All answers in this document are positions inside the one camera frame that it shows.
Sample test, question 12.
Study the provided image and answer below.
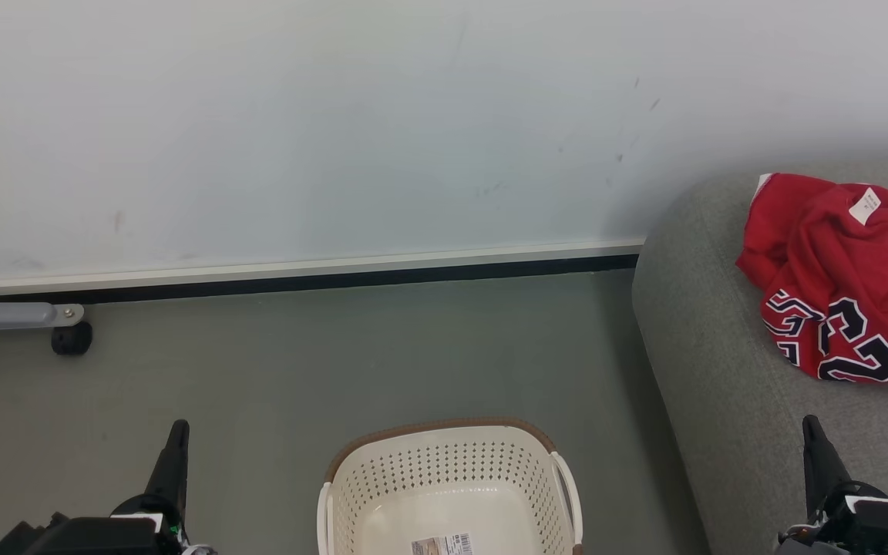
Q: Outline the grey fabric sofa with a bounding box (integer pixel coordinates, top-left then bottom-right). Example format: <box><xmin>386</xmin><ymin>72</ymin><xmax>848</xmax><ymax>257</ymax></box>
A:
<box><xmin>631</xmin><ymin>153</ymin><xmax>888</xmax><ymax>555</ymax></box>

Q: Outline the grey metal stand leg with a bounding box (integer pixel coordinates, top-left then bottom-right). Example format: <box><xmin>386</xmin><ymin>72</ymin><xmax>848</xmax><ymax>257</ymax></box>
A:
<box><xmin>0</xmin><ymin>285</ymin><xmax>85</xmax><ymax>334</ymax></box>

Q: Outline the printed label sticker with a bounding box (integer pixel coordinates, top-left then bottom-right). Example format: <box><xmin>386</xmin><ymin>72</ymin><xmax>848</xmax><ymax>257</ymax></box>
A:
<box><xmin>410</xmin><ymin>532</ymin><xmax>475</xmax><ymax>555</ymax></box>

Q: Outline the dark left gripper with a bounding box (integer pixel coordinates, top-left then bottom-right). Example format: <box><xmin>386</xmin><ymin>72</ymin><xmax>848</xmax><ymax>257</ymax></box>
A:
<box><xmin>0</xmin><ymin>419</ymin><xmax>217</xmax><ymax>555</ymax></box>

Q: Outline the cream perforated laundry basket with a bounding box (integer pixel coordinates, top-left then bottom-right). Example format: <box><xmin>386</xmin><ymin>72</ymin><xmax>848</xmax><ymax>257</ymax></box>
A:
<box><xmin>317</xmin><ymin>417</ymin><xmax>586</xmax><ymax>555</ymax></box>

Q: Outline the black caster wheel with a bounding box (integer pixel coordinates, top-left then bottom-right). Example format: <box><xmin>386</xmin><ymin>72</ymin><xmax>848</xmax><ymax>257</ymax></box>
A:
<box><xmin>51</xmin><ymin>321</ymin><xmax>93</xmax><ymax>356</ymax></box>

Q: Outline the plain red garment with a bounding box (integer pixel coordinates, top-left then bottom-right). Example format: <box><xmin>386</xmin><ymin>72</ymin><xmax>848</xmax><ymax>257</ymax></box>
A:
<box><xmin>735</xmin><ymin>172</ymin><xmax>846</xmax><ymax>291</ymax></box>

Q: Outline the white and black baseboard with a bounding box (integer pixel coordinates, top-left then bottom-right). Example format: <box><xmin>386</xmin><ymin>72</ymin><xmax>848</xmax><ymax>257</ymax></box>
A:
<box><xmin>0</xmin><ymin>239</ymin><xmax>645</xmax><ymax>304</ymax></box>

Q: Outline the red jersey with number print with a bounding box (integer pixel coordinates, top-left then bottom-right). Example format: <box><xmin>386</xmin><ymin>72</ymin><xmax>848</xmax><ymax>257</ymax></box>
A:
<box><xmin>760</xmin><ymin>183</ymin><xmax>888</xmax><ymax>396</ymax></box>

